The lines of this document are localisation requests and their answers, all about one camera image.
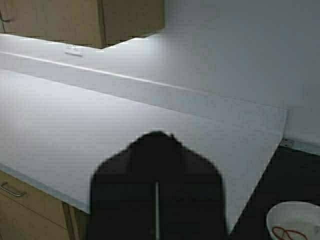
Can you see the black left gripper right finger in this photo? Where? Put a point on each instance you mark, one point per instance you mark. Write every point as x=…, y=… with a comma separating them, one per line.
x=191, y=197

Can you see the white ceramic bowl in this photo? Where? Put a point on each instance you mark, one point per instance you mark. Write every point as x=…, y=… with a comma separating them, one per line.
x=296, y=215

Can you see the wooden upper cabinet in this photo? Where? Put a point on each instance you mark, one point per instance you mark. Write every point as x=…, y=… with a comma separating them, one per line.
x=90, y=23

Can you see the metal drawer handle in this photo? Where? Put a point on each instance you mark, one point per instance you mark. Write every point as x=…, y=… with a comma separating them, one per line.
x=12, y=191

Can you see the wooden lower drawer cabinet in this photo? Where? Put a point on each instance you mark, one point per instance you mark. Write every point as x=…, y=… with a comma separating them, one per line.
x=38, y=215

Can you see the white wall outlet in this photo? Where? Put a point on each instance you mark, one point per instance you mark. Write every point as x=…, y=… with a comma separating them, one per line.
x=73, y=51

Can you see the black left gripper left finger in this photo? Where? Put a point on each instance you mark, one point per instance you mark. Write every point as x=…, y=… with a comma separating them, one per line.
x=122, y=199

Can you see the red rubber band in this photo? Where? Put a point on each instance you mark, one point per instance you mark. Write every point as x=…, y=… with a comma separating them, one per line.
x=281, y=233

